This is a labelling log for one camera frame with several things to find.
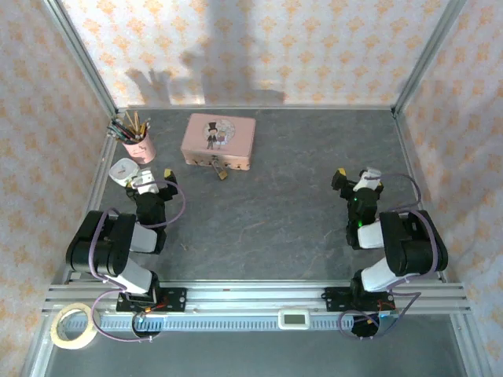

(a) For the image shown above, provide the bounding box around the small brass padlock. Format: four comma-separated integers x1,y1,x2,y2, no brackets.
211,159,229,182

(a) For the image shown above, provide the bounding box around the white round container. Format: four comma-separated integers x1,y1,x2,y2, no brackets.
108,157,141,189

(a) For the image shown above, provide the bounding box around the pink pencil cup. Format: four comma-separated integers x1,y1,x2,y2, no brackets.
121,130,156,163

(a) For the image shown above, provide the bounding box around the pink tin box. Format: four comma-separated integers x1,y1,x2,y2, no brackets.
180,113,257,172

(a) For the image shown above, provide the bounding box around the white digital display unit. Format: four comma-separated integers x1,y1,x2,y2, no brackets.
277,309,312,331

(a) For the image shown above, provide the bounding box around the masking tape roll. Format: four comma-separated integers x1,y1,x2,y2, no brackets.
50,302,98,351

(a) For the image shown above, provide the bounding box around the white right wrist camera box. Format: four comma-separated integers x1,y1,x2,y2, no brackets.
352,167,384,193

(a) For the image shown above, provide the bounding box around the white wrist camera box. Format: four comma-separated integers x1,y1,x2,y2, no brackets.
352,167,384,193
130,168,160,196

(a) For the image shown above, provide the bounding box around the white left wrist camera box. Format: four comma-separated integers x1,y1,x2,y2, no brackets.
130,168,160,196

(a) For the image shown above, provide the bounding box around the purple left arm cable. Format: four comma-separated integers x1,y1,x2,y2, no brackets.
89,179,188,343

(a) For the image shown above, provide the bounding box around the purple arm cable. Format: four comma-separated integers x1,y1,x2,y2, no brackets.
89,179,188,343
338,174,438,341

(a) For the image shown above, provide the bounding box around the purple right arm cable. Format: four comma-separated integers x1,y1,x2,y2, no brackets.
338,174,438,341

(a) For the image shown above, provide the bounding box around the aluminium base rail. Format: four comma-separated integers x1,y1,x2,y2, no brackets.
42,280,472,316

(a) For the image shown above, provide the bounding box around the aluminium frame post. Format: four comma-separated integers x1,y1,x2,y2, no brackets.
391,0,469,117
42,0,119,115

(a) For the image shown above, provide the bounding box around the grey slotted cable duct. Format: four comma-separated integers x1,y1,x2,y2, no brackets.
62,313,396,334

